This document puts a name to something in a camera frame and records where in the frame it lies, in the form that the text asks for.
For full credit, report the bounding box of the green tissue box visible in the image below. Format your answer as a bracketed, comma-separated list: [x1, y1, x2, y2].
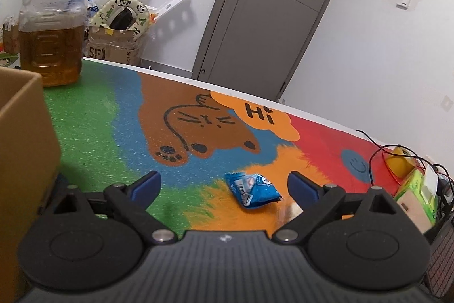
[394, 169, 439, 233]

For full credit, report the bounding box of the colourful cartoon table mat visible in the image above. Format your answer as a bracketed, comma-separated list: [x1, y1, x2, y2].
[43, 58, 405, 232]

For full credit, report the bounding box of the grey room door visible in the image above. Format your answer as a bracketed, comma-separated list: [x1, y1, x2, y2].
[192, 0, 358, 102]

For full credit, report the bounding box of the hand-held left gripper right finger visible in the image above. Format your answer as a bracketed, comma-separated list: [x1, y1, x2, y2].
[272, 171, 405, 247]

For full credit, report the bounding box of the printed cardboard box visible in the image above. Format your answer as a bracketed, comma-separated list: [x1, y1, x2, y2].
[87, 24, 150, 66]

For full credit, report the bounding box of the green floor mat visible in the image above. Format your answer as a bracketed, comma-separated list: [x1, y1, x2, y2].
[0, 53, 21, 70]

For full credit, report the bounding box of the large red-label tea bottle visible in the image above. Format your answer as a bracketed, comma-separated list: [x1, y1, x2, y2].
[18, 0, 104, 88]

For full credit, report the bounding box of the panda print inflatable ring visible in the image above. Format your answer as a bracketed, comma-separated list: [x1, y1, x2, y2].
[90, 0, 154, 41]

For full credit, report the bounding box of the black cable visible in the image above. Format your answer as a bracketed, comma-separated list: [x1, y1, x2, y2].
[356, 130, 454, 190]

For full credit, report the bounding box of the yellow object with cable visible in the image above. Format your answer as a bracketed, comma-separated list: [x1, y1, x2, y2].
[384, 146, 418, 179]

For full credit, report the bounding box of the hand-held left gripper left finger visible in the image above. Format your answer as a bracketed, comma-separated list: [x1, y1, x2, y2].
[46, 171, 178, 247]

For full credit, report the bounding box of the white charger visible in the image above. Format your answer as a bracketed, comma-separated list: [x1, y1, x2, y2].
[423, 164, 441, 201]

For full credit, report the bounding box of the small brown carton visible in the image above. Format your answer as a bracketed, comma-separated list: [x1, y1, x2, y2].
[2, 16, 20, 54]

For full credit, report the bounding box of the blue snack packet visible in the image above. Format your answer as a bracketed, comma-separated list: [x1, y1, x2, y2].
[224, 172, 283, 209]

